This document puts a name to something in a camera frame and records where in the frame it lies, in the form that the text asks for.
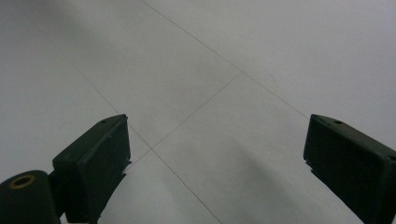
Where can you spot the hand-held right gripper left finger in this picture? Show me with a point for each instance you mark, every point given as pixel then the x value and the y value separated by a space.
pixel 93 168

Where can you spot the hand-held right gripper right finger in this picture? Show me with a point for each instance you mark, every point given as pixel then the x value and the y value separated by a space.
pixel 355 168

